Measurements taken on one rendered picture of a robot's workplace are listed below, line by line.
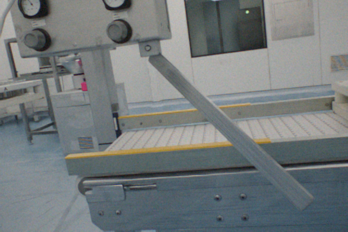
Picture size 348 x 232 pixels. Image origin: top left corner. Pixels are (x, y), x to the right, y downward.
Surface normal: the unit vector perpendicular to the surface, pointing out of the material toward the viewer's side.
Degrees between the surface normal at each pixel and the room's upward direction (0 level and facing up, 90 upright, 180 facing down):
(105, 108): 90
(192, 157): 90
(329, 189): 90
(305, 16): 90
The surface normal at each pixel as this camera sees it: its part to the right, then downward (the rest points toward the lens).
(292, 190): -0.67, 0.17
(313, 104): -0.15, 0.20
